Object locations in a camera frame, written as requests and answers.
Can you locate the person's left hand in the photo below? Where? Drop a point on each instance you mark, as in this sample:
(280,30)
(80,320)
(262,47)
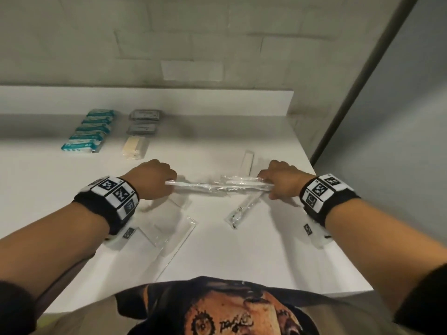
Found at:
(150,181)

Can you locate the white sachets stack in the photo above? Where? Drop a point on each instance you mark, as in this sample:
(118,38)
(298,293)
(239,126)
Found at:
(145,115)

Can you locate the dark door frame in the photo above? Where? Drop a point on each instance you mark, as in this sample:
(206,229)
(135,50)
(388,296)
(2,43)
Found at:
(363,83)

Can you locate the person's left forearm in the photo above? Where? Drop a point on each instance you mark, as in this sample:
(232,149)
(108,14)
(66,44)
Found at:
(52,247)

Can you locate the teal wet wipe packets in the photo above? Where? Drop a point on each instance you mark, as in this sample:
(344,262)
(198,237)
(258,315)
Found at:
(89,132)

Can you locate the thin pile of sachets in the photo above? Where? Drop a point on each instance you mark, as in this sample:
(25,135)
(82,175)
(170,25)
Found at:
(141,129)

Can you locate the person's right hand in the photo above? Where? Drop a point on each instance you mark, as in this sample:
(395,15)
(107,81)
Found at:
(288,181)

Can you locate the stack of beige soaps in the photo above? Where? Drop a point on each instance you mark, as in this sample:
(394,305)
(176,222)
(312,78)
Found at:
(134,148)

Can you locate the person's right forearm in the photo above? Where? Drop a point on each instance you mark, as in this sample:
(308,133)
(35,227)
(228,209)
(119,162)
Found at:
(384,247)

